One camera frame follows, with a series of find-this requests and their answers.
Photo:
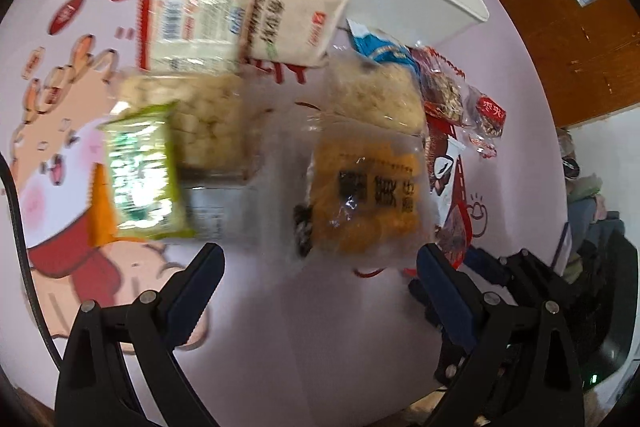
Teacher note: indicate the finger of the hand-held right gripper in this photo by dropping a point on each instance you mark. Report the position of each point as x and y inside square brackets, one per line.
[424, 302]
[530, 272]

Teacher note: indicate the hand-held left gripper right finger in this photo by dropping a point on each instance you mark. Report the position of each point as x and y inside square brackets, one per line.
[445, 302]

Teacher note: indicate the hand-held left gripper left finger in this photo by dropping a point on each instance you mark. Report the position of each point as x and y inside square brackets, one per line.
[195, 297]

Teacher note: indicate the grey foil packet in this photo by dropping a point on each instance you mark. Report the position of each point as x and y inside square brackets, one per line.
[215, 212]

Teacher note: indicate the orange snack packet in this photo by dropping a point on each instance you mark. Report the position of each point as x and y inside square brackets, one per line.
[370, 202]

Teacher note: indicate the green snack packet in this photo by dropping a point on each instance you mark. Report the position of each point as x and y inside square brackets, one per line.
[145, 177]

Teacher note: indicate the small red candy packet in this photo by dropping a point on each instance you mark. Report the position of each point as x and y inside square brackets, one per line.
[490, 114]

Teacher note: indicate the clear pale puffs packet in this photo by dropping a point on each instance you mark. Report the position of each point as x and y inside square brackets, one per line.
[210, 127]

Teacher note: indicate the red nut packet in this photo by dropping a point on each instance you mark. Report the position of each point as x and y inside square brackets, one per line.
[442, 97]

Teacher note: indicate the clear rice cracker packet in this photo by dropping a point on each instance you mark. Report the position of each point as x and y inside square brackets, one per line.
[375, 92]

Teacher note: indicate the blue snack packet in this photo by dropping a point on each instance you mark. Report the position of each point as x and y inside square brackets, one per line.
[382, 49]

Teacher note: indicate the white red-edged snack packet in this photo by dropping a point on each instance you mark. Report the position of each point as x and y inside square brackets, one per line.
[190, 32]

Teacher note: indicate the beige white snack packet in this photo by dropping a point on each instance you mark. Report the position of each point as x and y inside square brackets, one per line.
[295, 27]

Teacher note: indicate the grey blue clothing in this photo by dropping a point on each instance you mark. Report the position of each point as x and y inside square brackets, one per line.
[585, 207]

